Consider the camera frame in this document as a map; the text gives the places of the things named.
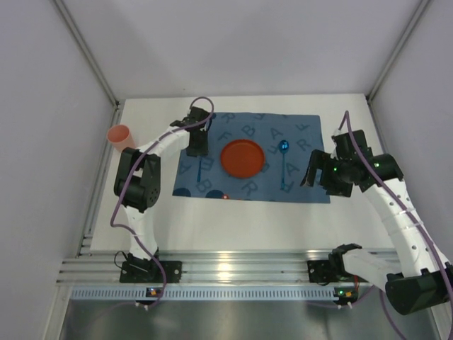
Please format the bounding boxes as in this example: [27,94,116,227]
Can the blue plastic fork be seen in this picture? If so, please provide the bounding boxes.
[197,156,203,183]

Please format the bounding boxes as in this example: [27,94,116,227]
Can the blue plastic spoon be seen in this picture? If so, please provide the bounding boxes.
[278,140,289,190]

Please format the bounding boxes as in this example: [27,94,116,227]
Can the blue letter-print placemat cloth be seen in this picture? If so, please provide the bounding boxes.
[173,112,330,204]

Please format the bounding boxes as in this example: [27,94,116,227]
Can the red round plate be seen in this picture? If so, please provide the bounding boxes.
[220,139,265,179]

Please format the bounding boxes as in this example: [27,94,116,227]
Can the pink plastic cup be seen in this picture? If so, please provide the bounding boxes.
[107,125,136,152]

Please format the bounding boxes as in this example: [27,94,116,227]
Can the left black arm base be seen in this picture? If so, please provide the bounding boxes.
[120,259,183,283]

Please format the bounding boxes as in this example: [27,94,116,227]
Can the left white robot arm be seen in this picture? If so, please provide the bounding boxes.
[110,104,214,283]

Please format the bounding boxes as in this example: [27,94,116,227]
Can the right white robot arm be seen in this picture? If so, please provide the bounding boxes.
[301,130,452,315]

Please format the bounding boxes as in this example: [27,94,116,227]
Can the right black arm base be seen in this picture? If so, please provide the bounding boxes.
[306,260,338,286]

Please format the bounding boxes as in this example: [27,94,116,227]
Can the aluminium mounting rail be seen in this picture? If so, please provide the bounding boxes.
[58,249,442,284]

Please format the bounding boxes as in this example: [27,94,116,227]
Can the left aluminium frame post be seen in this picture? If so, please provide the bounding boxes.
[50,0,120,108]

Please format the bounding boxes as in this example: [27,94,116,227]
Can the aluminium frame post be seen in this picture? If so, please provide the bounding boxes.
[50,0,120,108]
[365,0,433,106]

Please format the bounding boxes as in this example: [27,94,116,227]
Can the right aluminium frame post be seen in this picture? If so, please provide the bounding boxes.
[365,0,433,106]

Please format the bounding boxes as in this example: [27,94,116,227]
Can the perforated cable tray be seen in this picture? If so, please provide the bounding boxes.
[70,285,362,302]

